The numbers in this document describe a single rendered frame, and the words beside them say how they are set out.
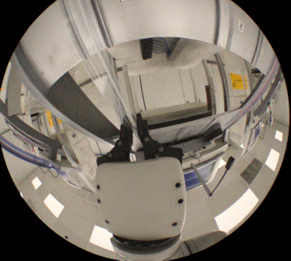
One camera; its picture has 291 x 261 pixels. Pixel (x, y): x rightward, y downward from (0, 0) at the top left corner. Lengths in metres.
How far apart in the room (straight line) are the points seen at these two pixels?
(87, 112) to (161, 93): 1.80
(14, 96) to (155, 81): 1.97
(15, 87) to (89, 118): 0.32
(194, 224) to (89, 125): 2.18
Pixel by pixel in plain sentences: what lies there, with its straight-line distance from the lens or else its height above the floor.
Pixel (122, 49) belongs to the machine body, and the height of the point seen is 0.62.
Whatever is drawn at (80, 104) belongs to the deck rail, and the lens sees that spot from 0.15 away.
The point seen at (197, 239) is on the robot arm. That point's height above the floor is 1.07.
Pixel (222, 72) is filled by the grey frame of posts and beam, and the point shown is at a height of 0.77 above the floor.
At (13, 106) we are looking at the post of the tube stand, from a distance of 0.37.
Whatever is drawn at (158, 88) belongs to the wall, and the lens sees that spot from 1.90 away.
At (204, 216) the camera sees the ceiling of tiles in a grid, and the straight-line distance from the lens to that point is 2.23.
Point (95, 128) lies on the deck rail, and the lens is 0.17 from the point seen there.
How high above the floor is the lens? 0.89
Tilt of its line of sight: 11 degrees up
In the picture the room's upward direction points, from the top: 168 degrees clockwise
